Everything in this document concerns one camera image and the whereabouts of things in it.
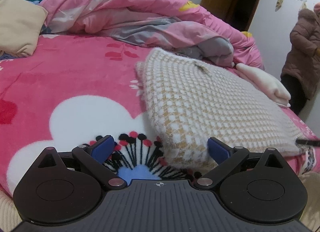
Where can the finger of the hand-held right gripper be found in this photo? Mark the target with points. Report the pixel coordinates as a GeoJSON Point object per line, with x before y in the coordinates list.
{"type": "Point", "coordinates": [308, 142]}

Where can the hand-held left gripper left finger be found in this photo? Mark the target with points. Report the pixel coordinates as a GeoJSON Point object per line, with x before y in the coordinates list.
{"type": "Point", "coordinates": [103, 148]}

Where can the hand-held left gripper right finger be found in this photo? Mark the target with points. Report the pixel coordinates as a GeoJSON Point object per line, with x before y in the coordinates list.
{"type": "Point", "coordinates": [218, 150]}

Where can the beige white checked coat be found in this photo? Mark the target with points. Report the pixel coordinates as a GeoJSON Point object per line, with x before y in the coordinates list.
{"type": "Point", "coordinates": [212, 102]}

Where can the folded cream garment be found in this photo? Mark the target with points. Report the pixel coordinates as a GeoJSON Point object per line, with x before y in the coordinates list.
{"type": "Point", "coordinates": [265, 84]}

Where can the pink floral bed sheet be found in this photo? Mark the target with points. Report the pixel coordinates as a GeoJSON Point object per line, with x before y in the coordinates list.
{"type": "Point", "coordinates": [62, 72]}

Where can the pink printed quilt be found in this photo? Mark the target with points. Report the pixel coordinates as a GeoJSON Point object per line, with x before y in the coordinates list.
{"type": "Point", "coordinates": [125, 4]}

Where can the beige folded cloth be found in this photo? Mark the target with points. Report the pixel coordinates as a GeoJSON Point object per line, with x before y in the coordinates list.
{"type": "Point", "coordinates": [17, 22]}

